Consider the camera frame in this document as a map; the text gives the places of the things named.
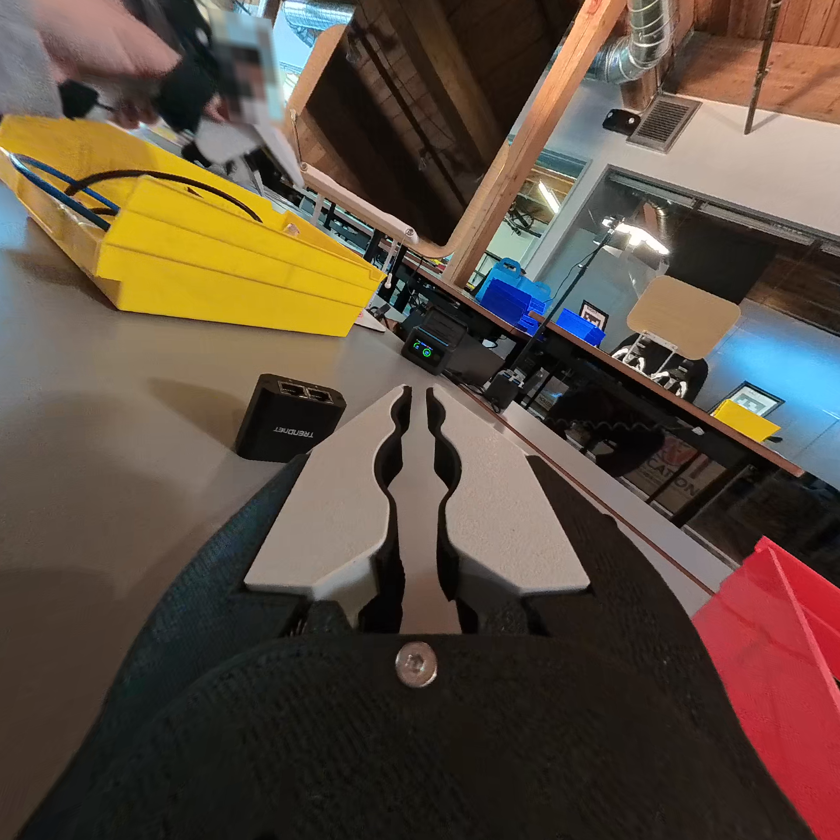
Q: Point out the white metal bar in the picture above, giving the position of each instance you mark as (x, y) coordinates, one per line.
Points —
(354, 197)

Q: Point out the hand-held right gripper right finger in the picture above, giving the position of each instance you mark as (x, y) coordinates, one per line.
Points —
(512, 525)

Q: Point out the black light stand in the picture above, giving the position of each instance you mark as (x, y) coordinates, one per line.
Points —
(617, 226)

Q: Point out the black power station green display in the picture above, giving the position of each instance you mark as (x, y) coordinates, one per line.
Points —
(439, 331)

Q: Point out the white printed sign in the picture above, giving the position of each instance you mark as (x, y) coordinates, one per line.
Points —
(669, 472)

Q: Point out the black wall-mounted device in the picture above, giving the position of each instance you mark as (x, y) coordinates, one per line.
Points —
(620, 121)

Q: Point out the silver ventilation duct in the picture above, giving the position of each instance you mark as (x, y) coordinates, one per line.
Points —
(640, 39)

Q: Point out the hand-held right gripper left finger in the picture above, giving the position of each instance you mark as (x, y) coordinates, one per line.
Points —
(328, 525)

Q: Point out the large yellow plastic bin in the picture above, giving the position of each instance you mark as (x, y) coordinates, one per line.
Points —
(229, 282)

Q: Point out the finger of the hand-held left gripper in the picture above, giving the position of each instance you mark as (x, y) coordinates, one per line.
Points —
(282, 157)
(223, 141)

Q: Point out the beige rounded chair back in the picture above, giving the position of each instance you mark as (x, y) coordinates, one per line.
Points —
(682, 315)

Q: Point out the small yellow bin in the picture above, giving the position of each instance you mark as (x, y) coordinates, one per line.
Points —
(745, 423)

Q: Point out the black box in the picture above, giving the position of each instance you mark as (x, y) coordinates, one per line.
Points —
(476, 362)

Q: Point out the black white printed cloth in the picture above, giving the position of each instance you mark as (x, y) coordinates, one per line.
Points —
(689, 377)

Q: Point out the long brown-edged desk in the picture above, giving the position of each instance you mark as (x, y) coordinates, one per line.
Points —
(656, 388)

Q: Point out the curved wooden beam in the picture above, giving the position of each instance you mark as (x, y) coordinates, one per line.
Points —
(535, 131)

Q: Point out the small black device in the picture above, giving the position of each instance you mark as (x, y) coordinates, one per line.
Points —
(504, 388)

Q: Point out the wall vent grille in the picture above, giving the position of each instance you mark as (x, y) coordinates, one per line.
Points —
(664, 123)

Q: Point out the white paper sheet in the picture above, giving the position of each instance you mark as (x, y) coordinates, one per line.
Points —
(371, 321)

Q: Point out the single blue bin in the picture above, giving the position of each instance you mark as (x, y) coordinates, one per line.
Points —
(581, 327)

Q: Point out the black framed tag picture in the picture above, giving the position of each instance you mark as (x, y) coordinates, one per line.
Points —
(754, 395)
(594, 315)

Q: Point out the dark metal rod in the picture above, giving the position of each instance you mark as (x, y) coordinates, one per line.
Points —
(761, 65)

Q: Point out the black two-port network adapter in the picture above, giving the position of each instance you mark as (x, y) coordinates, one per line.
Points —
(282, 426)

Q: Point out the stack of blue bins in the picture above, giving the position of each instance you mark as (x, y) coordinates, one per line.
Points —
(508, 292)

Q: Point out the person's left hand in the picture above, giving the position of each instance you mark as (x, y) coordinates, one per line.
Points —
(98, 46)

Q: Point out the red plastic bin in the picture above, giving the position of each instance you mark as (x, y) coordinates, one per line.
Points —
(761, 656)

